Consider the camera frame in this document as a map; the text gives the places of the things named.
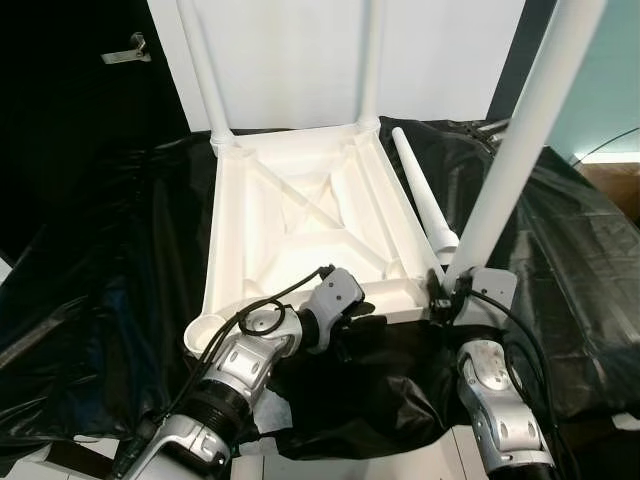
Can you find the teal glass panel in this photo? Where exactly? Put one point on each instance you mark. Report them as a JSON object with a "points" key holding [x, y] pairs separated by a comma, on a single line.
{"points": [[615, 70]]}

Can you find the brown wooden furniture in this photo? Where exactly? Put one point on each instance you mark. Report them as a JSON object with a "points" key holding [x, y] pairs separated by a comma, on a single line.
{"points": [[615, 190]]}

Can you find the white plastic table top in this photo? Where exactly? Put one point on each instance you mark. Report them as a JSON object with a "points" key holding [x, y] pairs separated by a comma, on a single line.
{"points": [[250, 230]]}

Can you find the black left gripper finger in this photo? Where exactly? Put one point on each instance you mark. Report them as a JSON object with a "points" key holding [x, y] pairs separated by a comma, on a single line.
{"points": [[370, 318]]}

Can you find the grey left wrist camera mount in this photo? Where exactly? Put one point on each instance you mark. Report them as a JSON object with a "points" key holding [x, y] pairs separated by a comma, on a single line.
{"points": [[335, 295]]}

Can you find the black wall pillar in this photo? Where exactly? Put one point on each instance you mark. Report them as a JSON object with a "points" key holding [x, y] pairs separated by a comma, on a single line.
{"points": [[520, 50]]}

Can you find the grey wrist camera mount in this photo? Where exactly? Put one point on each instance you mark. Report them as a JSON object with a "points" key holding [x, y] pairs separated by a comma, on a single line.
{"points": [[490, 295], [335, 295]]}

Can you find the black door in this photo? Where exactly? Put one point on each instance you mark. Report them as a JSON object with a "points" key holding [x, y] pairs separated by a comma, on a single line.
{"points": [[60, 130]]}

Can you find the white tapered table leg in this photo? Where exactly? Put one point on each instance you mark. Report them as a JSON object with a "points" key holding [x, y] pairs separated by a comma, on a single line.
{"points": [[205, 80], [530, 120], [372, 60], [420, 190]]}

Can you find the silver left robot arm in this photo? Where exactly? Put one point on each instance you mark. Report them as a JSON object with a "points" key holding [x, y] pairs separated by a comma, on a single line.
{"points": [[240, 360]]}

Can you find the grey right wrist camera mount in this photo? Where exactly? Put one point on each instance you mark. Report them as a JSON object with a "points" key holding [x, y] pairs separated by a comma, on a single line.
{"points": [[490, 295]]}

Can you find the black plastic table cover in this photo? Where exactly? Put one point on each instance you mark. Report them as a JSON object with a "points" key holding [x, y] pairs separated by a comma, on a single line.
{"points": [[100, 300]]}

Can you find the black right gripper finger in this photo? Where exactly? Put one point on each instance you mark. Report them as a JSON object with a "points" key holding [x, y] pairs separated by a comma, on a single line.
{"points": [[436, 285]]}

